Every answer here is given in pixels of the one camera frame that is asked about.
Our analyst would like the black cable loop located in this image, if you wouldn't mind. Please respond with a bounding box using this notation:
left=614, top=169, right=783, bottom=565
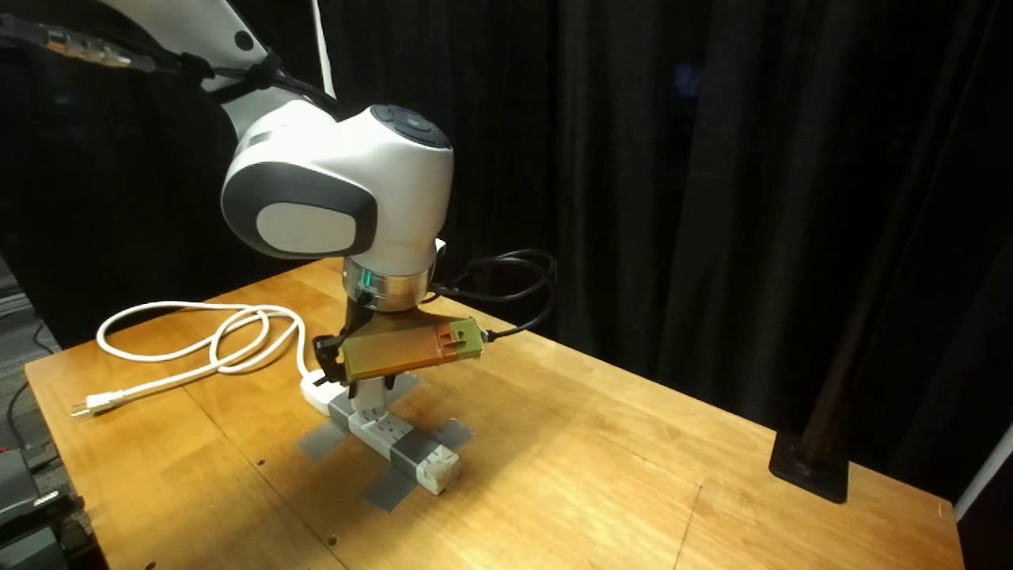
left=425, top=247, right=560, bottom=342

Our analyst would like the grey tape strip near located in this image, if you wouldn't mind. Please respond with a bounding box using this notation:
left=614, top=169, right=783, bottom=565
left=302, top=422, right=349, bottom=460

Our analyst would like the grey tape strip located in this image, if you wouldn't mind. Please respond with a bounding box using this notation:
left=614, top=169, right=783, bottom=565
left=302, top=422, right=349, bottom=460
left=368, top=422, right=473, bottom=508

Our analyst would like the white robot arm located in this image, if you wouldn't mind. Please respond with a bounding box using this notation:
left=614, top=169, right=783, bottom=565
left=0, top=0, right=453, bottom=319

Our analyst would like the black curtain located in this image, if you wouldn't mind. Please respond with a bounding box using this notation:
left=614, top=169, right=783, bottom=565
left=0, top=0, right=1011, bottom=494

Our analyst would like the white power strip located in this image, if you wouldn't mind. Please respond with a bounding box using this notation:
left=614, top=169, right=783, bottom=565
left=302, top=374, right=416, bottom=463

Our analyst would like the black stand post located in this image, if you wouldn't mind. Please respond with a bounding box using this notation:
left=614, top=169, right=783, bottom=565
left=766, top=59, right=1013, bottom=507

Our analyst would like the white power cable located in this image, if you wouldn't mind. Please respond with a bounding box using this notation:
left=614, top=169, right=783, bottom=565
left=71, top=297, right=321, bottom=422

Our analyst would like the white charger head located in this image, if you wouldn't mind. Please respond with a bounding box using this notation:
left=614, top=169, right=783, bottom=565
left=350, top=378, right=391, bottom=418

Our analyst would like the grey tape strip far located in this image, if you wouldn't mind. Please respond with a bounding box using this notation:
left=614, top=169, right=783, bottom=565
left=368, top=422, right=473, bottom=508

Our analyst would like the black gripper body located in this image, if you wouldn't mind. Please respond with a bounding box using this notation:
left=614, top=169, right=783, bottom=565
left=315, top=294, right=422, bottom=386

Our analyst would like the wrist camera with tape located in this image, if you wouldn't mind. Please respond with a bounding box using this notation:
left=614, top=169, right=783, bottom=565
left=339, top=314, right=492, bottom=386

